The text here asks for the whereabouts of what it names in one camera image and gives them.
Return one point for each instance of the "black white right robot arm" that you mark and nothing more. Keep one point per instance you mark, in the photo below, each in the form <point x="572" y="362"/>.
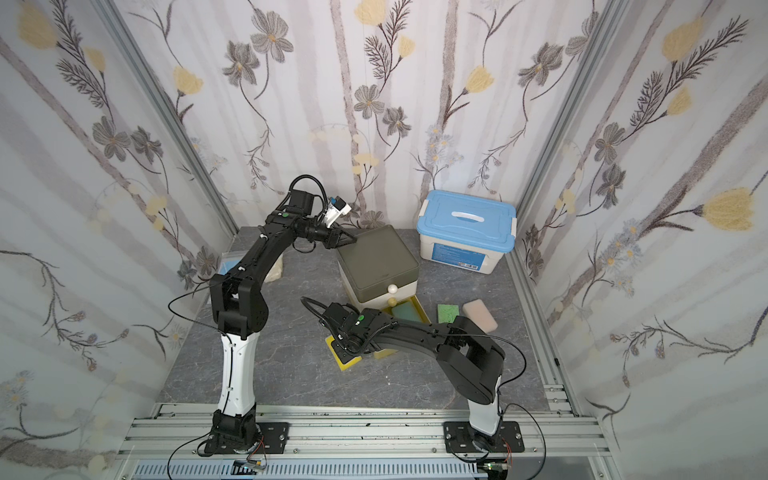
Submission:
<point x="469" y="358"/>

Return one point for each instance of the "beige sponge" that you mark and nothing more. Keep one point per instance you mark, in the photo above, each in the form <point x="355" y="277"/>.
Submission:
<point x="480" y="315"/>

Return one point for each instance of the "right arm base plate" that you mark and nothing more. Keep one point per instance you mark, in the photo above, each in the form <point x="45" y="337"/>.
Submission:
<point x="461" y="438"/>

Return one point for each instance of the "green sponge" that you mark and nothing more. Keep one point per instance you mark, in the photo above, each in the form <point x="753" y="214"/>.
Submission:
<point x="447" y="313"/>

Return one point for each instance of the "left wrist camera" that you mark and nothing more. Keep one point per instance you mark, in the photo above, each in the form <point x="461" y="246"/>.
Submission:
<point x="336" y="208"/>

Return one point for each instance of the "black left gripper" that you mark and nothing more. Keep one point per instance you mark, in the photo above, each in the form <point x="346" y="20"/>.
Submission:
<point x="333" y="235"/>

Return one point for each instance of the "blue face mask packet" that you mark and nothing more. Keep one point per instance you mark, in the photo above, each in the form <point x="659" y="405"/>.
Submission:
<point x="229" y="261"/>

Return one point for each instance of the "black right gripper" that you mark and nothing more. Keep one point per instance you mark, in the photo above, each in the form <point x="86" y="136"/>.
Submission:
<point x="342" y="342"/>

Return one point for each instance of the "white bin with blue lid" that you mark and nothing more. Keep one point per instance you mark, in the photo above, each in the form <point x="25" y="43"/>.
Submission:
<point x="466" y="232"/>

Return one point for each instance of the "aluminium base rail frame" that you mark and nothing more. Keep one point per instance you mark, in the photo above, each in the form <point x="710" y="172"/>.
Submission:
<point x="351" y="443"/>

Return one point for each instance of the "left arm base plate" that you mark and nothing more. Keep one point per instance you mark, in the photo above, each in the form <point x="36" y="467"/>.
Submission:
<point x="273" y="437"/>

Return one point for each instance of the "olive cream drawer cabinet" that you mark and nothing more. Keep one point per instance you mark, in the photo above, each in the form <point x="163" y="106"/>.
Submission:
<point x="378" y="270"/>

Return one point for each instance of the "yellow sponge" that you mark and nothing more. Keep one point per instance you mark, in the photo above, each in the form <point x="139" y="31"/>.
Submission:
<point x="342" y="358"/>

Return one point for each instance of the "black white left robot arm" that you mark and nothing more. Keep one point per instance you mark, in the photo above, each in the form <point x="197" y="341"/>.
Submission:
<point x="240" y="312"/>

